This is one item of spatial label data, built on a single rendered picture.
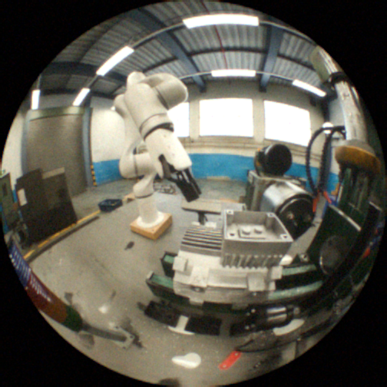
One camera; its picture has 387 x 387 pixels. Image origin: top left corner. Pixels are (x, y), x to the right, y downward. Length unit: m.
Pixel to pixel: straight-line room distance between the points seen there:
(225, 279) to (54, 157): 6.59
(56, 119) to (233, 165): 8.82
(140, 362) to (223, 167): 5.88
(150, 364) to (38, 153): 6.62
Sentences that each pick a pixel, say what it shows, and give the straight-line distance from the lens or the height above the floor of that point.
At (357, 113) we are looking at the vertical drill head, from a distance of 0.41.
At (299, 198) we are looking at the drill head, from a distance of 0.52.
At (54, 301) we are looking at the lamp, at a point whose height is 1.11.
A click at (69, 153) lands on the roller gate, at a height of 1.98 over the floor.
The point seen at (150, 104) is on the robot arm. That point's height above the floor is 1.38.
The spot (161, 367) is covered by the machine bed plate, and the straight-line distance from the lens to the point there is 0.49.
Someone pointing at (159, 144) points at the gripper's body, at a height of 1.28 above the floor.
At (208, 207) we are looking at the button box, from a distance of 0.45.
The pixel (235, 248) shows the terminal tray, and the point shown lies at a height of 1.13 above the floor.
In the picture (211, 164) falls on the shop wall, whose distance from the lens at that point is 5.80.
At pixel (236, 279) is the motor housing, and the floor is 1.06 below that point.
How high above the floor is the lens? 1.26
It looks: 19 degrees down
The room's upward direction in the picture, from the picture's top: straight up
